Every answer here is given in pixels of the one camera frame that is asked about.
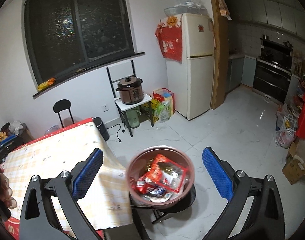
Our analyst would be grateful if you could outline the blue snack bag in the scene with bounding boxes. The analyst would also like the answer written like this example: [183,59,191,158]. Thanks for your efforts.
[148,187,167,198]

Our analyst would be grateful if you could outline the gold foil wrapper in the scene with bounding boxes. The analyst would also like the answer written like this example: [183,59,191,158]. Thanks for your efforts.
[157,162,178,174]

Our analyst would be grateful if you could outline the red food package sleeve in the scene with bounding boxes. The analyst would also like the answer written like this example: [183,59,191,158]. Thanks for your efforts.
[145,153,188,193]

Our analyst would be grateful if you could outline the red crushed can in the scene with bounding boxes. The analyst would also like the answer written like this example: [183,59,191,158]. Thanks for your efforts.
[136,176,156,194]

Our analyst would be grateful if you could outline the brown trash bin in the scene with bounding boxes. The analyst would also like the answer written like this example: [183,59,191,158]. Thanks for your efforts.
[126,146,195,210]

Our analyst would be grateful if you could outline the left hand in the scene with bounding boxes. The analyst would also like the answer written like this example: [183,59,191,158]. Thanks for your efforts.
[0,165,17,210]

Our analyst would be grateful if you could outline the snack bags pile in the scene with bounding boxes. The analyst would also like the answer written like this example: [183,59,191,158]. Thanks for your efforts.
[0,122,10,142]

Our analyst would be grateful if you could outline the checkered tablecloth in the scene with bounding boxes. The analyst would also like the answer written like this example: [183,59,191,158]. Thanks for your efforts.
[3,121,133,239]

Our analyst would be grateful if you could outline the cardboard box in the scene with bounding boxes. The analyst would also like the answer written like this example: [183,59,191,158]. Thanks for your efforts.
[282,138,305,185]

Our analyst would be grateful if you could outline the black round stool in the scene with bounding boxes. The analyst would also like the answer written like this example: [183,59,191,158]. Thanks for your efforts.
[53,99,75,128]

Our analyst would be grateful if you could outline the yellow packet on sill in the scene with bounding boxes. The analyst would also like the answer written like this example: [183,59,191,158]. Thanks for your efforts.
[37,77,56,91]

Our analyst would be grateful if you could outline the small black bin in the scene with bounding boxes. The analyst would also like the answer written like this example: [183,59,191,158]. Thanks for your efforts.
[92,117,110,141]

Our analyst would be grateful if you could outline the colourful shopping bag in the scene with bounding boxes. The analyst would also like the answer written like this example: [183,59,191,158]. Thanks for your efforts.
[140,88,175,123]

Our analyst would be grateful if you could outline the white refrigerator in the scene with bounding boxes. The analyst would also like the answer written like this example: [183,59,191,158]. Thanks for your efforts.
[166,14,214,120]

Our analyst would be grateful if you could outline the black oven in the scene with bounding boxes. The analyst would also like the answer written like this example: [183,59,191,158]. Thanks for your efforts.
[253,35,293,103]

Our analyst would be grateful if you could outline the green kettle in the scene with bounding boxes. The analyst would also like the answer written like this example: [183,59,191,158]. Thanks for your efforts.
[126,108,141,128]

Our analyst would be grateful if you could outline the black metal shelf rack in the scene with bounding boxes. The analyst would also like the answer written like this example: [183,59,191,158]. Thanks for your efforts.
[106,60,154,137]

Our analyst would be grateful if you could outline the brown rice cooker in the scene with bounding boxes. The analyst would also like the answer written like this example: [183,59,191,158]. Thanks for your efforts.
[116,76,144,105]

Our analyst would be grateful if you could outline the red cloth on fridge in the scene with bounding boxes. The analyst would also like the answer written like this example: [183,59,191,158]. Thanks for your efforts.
[155,14,182,62]

